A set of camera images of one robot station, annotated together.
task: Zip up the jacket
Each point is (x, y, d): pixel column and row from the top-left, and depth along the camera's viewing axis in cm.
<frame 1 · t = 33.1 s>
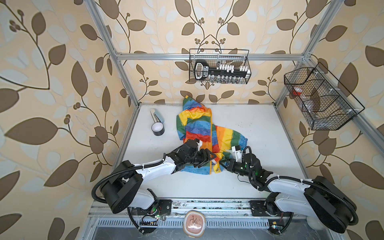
left hand: (215, 157, 79), fingers open
right hand: (219, 163, 81), fingers closed
rainbow striped jacket: (195, 122, 107), point 4 cm above the table
black tape roll: (158, 128, 107), on the table

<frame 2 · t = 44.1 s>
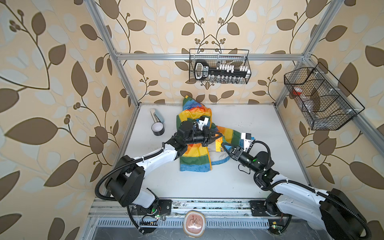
left hand: (224, 135, 69), fingers closed
right hand: (222, 146, 71), fingers closed
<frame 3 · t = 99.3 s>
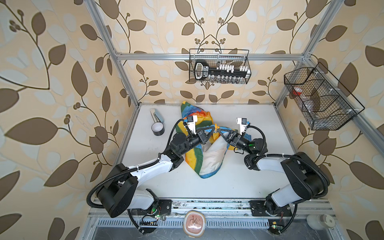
left hand: (216, 128, 69), fingers closed
right hand: (219, 132, 71), fingers closed
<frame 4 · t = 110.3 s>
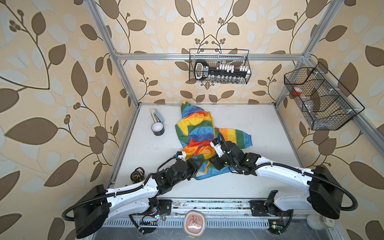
left hand: (206, 162, 76), fingers open
right hand: (211, 160, 80), fingers open
yellow black tape measure: (137, 175, 84), point 3 cm above the table
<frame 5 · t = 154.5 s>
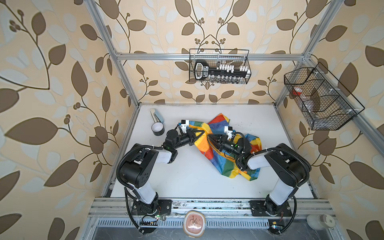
left hand: (206, 132, 80), fingers closed
right hand: (208, 138, 80), fingers closed
rainbow striped jacket: (227, 166, 87), point 4 cm above the table
